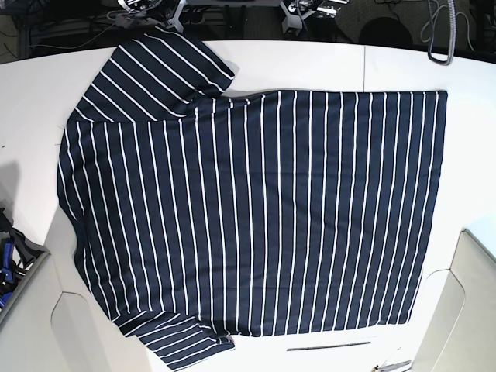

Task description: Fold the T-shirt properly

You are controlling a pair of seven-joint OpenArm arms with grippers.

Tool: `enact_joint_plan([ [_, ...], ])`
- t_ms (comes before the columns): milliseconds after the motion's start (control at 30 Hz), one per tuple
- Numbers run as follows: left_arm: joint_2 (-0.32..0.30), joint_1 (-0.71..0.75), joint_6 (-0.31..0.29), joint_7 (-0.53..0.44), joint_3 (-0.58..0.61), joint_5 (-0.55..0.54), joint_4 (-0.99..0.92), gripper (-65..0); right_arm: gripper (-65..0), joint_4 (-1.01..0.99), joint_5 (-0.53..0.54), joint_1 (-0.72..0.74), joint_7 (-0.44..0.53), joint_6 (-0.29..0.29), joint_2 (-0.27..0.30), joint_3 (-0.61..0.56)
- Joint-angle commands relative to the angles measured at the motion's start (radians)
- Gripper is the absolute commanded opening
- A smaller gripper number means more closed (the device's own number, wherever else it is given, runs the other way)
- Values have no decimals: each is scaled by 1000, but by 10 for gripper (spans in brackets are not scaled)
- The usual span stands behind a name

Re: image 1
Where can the navy white-striped T-shirt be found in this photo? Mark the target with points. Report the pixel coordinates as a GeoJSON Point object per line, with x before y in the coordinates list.
{"type": "Point", "coordinates": [199, 217]}

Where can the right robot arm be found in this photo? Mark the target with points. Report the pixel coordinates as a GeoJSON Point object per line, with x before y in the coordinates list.
{"type": "Point", "coordinates": [149, 13]}

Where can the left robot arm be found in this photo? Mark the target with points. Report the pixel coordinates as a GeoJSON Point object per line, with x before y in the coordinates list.
{"type": "Point", "coordinates": [296, 13]}

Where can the black round stool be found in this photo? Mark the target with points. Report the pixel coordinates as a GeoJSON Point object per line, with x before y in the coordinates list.
{"type": "Point", "coordinates": [385, 32]}

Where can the metal scissors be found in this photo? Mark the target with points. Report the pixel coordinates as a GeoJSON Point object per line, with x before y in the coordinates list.
{"type": "Point", "coordinates": [392, 367]}

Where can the grey chair left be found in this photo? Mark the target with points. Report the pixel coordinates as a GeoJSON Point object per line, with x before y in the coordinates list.
{"type": "Point", "coordinates": [45, 328]}

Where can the grey chair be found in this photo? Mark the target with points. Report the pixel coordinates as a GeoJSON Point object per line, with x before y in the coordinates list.
{"type": "Point", "coordinates": [45, 328]}
{"type": "Point", "coordinates": [461, 334]}

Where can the grey chair right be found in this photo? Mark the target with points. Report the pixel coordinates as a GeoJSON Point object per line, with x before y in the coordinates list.
{"type": "Point", "coordinates": [461, 334]}

